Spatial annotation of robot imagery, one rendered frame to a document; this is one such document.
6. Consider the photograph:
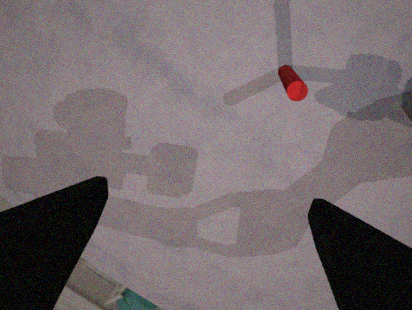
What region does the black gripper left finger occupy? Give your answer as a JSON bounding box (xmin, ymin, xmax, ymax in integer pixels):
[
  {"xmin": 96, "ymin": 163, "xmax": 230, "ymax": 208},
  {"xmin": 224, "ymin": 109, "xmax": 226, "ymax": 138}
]
[{"xmin": 0, "ymin": 176, "xmax": 109, "ymax": 310}]

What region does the red peg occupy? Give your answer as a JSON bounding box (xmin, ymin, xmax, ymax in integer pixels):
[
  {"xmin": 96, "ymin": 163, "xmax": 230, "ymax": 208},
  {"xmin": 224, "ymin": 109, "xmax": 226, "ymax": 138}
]
[{"xmin": 278, "ymin": 66, "xmax": 308, "ymax": 102}]

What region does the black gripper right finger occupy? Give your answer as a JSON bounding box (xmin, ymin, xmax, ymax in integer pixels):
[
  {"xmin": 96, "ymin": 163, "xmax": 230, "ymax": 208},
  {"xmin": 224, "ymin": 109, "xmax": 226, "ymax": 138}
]
[{"xmin": 307, "ymin": 198, "xmax": 412, "ymax": 310}]

